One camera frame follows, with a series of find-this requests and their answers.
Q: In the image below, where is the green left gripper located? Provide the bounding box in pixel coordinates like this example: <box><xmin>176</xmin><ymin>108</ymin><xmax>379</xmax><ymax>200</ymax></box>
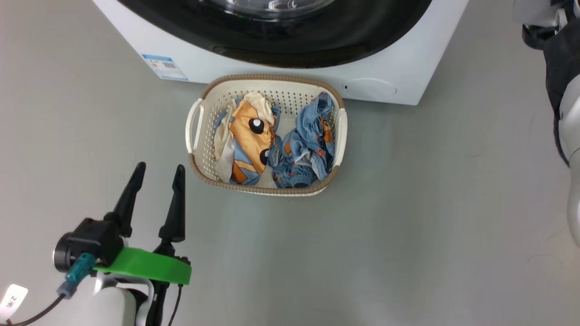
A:
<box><xmin>94</xmin><ymin>162</ymin><xmax>192</xmax><ymax>286</ymax></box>

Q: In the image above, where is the orange and cream cartoon garment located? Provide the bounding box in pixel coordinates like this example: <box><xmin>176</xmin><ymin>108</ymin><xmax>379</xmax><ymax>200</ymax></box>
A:
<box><xmin>213</xmin><ymin>92</ymin><xmax>282</xmax><ymax>185</ymax></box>

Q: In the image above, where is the blue printed denim garment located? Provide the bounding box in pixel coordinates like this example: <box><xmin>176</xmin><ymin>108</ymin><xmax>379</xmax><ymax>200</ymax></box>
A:
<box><xmin>267</xmin><ymin>92</ymin><xmax>337</xmax><ymax>189</ymax></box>

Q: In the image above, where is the cream basket with brown rim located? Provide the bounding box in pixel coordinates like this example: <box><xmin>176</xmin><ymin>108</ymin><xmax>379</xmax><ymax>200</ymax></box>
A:
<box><xmin>185</xmin><ymin>74</ymin><xmax>348</xmax><ymax>197</ymax></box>

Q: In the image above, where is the white front-load washing machine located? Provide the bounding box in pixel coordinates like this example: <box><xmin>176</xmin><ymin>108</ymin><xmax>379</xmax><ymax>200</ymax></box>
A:
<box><xmin>92</xmin><ymin>0</ymin><xmax>469</xmax><ymax>106</ymax></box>

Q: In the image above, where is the blue energy label sticker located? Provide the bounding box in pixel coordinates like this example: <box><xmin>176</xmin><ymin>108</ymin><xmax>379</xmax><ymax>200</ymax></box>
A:
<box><xmin>141</xmin><ymin>54</ymin><xmax>189</xmax><ymax>82</ymax></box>

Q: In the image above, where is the round white filter cover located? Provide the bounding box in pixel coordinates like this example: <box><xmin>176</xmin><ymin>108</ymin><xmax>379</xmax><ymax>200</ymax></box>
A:
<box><xmin>347</xmin><ymin>78</ymin><xmax>397</xmax><ymax>98</ymax></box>

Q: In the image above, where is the teal left camera connector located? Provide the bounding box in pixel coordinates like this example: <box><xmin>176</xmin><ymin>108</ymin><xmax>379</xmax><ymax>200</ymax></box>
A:
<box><xmin>56</xmin><ymin>253</ymin><xmax>97</xmax><ymax>300</ymax></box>

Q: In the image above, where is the thin black left gripper cable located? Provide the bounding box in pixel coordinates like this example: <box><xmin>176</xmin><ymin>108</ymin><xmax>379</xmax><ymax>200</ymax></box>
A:
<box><xmin>168</xmin><ymin>284</ymin><xmax>183</xmax><ymax>326</ymax></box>

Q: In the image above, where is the black left camera cable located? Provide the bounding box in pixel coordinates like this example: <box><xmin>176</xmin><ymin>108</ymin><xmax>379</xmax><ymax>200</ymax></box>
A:
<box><xmin>0</xmin><ymin>294</ymin><xmax>66</xmax><ymax>326</ymax></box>

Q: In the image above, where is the white cable tag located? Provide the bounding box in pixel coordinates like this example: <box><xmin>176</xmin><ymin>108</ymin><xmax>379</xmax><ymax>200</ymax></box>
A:
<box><xmin>0</xmin><ymin>284</ymin><xmax>29</xmax><ymax>322</ymax></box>

